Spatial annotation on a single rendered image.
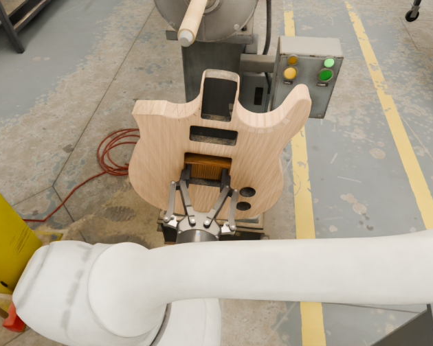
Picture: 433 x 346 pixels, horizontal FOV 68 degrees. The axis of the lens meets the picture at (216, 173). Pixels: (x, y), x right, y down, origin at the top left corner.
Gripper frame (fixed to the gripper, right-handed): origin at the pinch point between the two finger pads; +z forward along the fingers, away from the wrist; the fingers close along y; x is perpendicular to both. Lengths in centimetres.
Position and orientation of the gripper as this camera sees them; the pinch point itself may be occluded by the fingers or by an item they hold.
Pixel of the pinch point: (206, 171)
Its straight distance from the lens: 68.6
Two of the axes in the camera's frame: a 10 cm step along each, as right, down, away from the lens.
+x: 1.1, -6.6, -7.4
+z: 0.7, -7.4, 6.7
